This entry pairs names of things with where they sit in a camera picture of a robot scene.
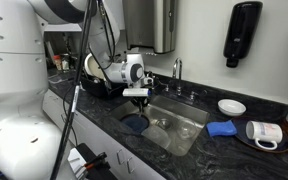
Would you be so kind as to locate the clear plastic food container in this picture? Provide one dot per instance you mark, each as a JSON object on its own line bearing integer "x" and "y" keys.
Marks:
{"x": 157, "y": 135}

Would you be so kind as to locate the blue plate brown rim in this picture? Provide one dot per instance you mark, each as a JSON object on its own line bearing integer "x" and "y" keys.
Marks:
{"x": 138, "y": 123}

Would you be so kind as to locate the white lower cabinets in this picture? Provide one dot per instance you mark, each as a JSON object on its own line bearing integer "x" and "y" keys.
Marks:
{"x": 124, "y": 164}

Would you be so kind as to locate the black dish drying rack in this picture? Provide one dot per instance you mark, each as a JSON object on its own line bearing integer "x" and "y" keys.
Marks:
{"x": 98, "y": 88}

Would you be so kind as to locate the dark blue plate on counter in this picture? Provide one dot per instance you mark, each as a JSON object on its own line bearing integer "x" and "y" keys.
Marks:
{"x": 240, "y": 124}

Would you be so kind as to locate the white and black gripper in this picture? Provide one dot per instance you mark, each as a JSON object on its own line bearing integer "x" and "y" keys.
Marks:
{"x": 140, "y": 102}

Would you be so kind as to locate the white plate in rack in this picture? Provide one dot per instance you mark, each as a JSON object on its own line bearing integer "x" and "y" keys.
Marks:
{"x": 92, "y": 68}

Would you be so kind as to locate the stainless steel sink basin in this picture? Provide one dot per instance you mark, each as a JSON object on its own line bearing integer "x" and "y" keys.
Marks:
{"x": 161, "y": 107}

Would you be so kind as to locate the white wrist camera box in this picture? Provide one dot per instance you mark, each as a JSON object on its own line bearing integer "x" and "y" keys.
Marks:
{"x": 136, "y": 92}

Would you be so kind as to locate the blue sponge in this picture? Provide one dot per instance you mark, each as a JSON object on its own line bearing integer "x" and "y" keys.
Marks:
{"x": 226, "y": 128}

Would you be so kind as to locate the black camera tripod pole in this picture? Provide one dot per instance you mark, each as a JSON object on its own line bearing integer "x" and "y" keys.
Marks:
{"x": 72, "y": 96}

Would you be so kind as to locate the chrome sink faucet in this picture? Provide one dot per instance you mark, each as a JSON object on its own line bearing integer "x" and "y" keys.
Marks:
{"x": 176, "y": 86}

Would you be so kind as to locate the metal sink drain strainer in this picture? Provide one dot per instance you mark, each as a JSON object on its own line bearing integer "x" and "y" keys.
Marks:
{"x": 164, "y": 124}

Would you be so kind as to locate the white printed mug lying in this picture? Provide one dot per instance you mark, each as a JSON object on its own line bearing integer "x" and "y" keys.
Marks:
{"x": 266, "y": 136}

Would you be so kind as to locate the black wall soap dispenser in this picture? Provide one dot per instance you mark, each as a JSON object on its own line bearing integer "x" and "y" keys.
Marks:
{"x": 242, "y": 27}

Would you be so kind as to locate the steel paper towel dispenser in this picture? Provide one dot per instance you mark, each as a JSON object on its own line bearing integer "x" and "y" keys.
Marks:
{"x": 150, "y": 24}

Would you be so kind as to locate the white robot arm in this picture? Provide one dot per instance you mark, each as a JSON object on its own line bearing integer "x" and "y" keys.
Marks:
{"x": 32, "y": 147}

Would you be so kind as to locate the white bowl on counter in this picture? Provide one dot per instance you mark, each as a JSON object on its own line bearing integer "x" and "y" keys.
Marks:
{"x": 231, "y": 107}

